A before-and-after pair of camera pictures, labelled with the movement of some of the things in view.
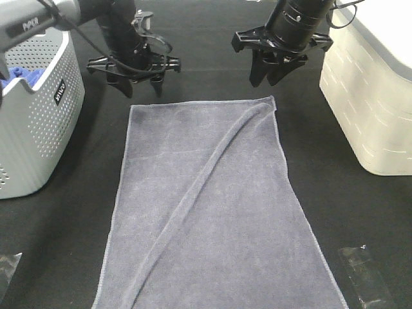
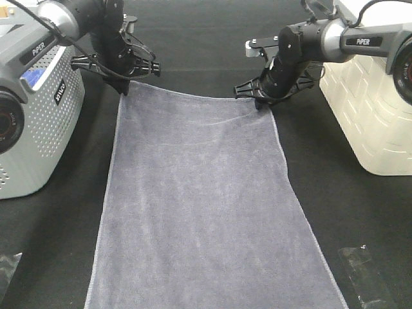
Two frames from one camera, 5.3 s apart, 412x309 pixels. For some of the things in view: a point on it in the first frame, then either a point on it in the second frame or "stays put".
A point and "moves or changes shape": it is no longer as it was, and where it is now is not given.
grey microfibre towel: (205, 215) moves or changes shape
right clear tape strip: (364, 275) stays put
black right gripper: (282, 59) -> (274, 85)
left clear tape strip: (8, 266) stays put
